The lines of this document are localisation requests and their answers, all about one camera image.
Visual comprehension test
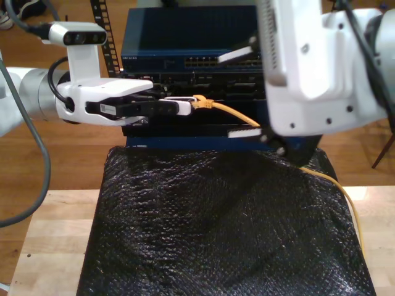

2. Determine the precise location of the yellow network cable clear plug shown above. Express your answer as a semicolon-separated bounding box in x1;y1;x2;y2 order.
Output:
191;94;368;258

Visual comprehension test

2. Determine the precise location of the black server chassis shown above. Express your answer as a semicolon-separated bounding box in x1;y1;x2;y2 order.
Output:
122;70;268;101

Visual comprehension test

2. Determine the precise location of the black rack shelf tray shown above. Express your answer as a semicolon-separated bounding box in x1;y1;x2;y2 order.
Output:
122;100;269;138

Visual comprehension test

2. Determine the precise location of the blue metal base panel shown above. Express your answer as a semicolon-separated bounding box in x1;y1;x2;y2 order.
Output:
125;135;322;152

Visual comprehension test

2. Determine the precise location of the dark brown wooden chair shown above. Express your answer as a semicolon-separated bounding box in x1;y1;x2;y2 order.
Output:
372;117;395;170

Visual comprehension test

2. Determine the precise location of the black bubble wrap mat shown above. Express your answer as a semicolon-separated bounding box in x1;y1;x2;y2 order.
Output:
76;146;376;296

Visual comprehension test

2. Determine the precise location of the dark sneaker white sole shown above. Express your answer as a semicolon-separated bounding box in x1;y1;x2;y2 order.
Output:
12;0;47;19

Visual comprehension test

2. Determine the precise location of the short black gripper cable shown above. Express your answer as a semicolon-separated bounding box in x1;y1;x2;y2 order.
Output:
48;56;77;112

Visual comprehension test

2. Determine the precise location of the blue network switch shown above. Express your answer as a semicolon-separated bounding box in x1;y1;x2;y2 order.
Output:
120;6;264;73

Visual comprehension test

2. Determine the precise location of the dark grey camera cable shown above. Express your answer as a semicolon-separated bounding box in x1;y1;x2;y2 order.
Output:
0;0;52;229

